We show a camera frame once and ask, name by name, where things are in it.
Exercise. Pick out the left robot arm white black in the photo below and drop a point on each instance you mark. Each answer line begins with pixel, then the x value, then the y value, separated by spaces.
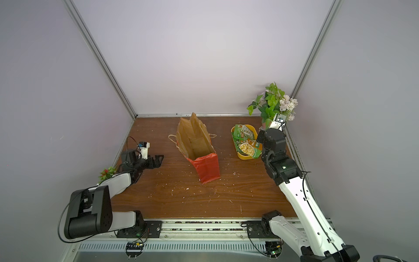
pixel 89 211

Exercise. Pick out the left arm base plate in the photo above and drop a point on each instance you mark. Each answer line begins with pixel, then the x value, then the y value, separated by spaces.
pixel 149 229

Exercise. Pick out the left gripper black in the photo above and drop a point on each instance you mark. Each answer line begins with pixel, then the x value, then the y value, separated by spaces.
pixel 156 162

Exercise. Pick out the yellow plastic tray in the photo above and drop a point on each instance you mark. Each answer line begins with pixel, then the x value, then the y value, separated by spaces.
pixel 236 143

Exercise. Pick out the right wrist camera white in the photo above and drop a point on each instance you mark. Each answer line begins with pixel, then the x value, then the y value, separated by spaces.
pixel 279 122

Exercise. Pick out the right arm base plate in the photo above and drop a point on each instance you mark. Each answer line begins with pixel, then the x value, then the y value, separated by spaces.
pixel 256 230

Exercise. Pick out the right circuit board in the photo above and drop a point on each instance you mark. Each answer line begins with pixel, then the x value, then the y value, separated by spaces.
pixel 273 249

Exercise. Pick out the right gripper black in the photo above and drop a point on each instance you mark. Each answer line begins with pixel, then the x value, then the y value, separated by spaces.
pixel 265 135

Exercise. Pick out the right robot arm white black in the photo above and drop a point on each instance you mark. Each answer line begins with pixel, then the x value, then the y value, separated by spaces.
pixel 318 242

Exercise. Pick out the green plant with white flowers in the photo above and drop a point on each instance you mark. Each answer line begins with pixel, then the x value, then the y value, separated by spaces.
pixel 273 101

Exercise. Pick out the red paper bag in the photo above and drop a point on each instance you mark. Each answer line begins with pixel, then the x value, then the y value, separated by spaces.
pixel 194 142

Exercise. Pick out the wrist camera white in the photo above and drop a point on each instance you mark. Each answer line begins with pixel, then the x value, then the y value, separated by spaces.
pixel 143 149
pixel 279 122

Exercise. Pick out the small red flower pot plant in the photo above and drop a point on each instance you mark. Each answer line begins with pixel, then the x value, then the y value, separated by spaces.
pixel 107 174

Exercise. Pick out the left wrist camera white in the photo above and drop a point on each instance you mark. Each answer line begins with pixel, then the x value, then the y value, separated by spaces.
pixel 143 149

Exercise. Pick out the left circuit board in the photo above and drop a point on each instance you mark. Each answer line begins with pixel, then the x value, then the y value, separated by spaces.
pixel 134 249

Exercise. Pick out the circuit board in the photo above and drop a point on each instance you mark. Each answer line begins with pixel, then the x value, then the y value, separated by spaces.
pixel 273 249
pixel 134 249

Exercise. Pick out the aluminium front rail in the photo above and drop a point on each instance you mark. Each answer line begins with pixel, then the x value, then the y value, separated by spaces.
pixel 191 230

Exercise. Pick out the green yellow condiment packet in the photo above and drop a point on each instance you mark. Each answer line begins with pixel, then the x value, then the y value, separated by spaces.
pixel 251 148

